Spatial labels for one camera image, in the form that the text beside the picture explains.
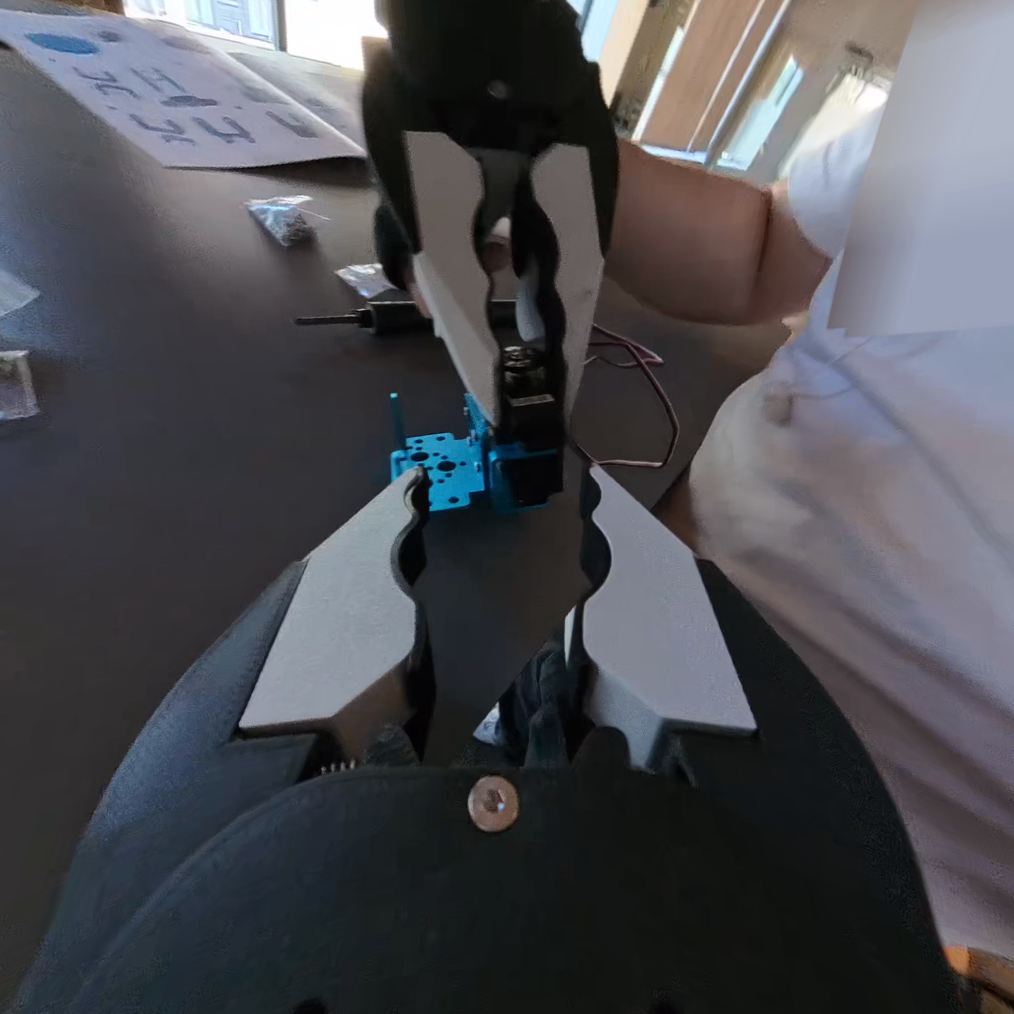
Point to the dark brown desk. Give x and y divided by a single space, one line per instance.
158 475

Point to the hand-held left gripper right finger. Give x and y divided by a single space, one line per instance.
657 634

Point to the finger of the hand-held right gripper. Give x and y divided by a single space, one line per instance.
443 238
574 238

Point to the person's right forearm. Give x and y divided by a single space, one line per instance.
697 238

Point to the blue metal bracket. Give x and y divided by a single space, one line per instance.
436 467

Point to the clear bag of screws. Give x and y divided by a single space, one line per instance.
281 222

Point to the white printed instruction manual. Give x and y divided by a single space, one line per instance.
198 95

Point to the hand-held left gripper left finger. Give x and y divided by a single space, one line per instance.
341 634

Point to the crumpled clear parts bag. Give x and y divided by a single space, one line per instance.
364 279

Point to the group of small clear bags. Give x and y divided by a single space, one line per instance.
16 380

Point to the person's dark pants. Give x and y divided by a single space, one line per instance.
539 697

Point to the black screwdriver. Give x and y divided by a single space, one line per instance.
380 317

